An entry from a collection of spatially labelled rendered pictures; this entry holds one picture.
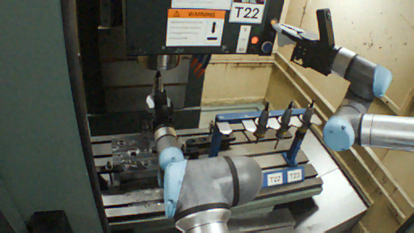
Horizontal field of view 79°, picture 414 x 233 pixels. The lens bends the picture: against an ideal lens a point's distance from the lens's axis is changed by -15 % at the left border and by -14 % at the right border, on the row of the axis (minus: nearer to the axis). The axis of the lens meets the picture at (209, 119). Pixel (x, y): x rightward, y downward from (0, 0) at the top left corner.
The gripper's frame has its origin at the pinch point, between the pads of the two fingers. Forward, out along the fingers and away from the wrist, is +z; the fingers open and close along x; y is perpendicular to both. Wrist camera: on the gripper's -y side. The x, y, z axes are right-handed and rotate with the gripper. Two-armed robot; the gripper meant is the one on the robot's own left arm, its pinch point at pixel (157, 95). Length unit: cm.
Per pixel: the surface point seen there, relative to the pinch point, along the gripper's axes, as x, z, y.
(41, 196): -27, -69, -32
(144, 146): -5.1, 2.8, 29.6
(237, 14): 17.8, -21.5, -41.1
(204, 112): 49, 76, 70
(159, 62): -0.9, -8.9, -19.5
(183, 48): 3.8, -21.4, -30.3
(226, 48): 16.6, -21.4, -30.2
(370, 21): 100, 6, -35
